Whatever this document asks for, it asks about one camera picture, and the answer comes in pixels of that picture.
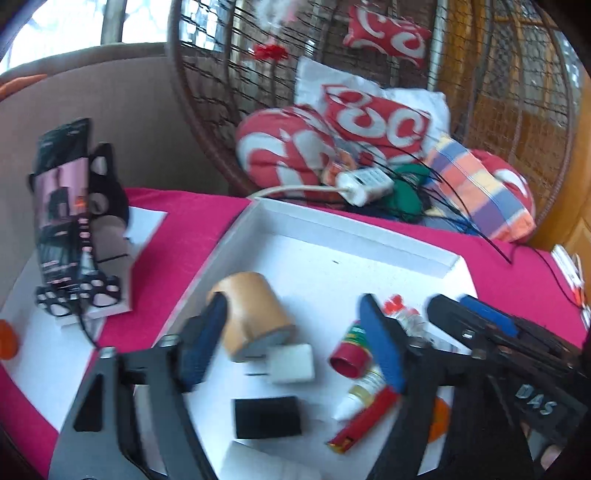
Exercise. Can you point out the green cloth bag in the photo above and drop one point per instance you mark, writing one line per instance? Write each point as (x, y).
(406, 203)

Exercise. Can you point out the red pillow with white border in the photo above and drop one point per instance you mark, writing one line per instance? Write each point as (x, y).
(383, 120)

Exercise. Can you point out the brown packing tape roll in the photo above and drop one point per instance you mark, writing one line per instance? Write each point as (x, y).
(249, 304)

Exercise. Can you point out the small red white pillow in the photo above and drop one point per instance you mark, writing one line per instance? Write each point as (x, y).
(388, 34)

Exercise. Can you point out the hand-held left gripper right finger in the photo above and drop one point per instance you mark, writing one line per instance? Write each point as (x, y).
(383, 341)

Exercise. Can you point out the plaid patchwork pillow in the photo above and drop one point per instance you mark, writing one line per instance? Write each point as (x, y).
(480, 189)

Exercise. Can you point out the pink tablecloth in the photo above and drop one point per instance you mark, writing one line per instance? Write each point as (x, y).
(194, 217)

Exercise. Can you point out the red cap glue stick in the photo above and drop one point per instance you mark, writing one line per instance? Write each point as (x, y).
(351, 355)

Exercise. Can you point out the white cardboard sheet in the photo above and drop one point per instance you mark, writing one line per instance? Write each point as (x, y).
(143, 221)

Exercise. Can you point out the wicker hanging chair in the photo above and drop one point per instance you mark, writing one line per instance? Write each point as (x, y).
(221, 69)

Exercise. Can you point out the black cat phone stand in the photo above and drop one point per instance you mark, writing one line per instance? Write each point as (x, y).
(108, 194)

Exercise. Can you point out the small bottle with red cap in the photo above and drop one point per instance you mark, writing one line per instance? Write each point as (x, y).
(411, 321)

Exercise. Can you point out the red bow ornament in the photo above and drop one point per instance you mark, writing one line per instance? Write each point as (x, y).
(270, 51)

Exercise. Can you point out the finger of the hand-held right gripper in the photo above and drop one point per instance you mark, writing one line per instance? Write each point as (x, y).
(489, 314)
(455, 323)

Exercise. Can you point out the black smartphone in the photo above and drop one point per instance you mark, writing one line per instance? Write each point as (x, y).
(60, 207)

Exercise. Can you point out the beige sofa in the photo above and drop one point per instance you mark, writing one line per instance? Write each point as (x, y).
(138, 115)

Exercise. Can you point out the red white bolster cushion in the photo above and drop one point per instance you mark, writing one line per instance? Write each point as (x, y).
(515, 180)
(268, 147)

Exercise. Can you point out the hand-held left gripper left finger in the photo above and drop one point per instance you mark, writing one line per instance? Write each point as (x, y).
(203, 341)

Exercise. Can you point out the white charger plug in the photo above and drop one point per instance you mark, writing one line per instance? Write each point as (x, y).
(291, 364)

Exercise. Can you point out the orange tangerine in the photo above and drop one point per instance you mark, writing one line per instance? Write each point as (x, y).
(438, 420)
(7, 341)

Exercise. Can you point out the white shallow tray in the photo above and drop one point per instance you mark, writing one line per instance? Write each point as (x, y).
(323, 258)

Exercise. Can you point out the window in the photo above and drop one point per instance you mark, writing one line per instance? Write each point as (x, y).
(55, 27)

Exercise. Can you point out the red lighter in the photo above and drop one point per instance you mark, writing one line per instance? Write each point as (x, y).
(364, 420)

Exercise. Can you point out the black plug adapter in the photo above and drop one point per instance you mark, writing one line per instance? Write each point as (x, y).
(268, 415)

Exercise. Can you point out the yellow white ointment tube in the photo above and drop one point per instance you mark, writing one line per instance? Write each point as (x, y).
(362, 392)

